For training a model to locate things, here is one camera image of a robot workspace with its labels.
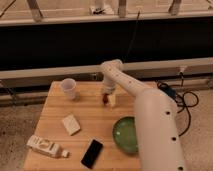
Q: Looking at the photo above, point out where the green ceramic bowl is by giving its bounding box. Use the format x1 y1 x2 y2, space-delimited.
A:
112 116 138 155

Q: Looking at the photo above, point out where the white plastic bottle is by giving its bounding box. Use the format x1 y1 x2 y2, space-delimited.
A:
27 135 69 158

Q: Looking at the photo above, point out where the clear plastic cup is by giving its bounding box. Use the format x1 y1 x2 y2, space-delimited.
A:
60 78 76 100

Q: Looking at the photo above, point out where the black smartphone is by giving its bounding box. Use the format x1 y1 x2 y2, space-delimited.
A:
81 139 103 169

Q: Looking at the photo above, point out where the wooden table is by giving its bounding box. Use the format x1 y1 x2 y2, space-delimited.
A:
24 81 140 171

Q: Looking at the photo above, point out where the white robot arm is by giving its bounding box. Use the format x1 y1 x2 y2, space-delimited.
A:
100 59 187 171

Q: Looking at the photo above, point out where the black cable on floor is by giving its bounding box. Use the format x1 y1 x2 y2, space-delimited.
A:
156 81 200 138

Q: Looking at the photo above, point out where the white sponge block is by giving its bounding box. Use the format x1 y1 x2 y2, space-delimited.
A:
62 115 81 136

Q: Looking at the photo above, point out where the red pepper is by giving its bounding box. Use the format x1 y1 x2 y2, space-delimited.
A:
102 94 109 105

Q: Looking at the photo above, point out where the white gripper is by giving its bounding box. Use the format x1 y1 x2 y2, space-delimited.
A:
102 81 116 107

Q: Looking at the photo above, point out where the black hanging cable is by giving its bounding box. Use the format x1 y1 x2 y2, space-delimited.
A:
123 11 141 63

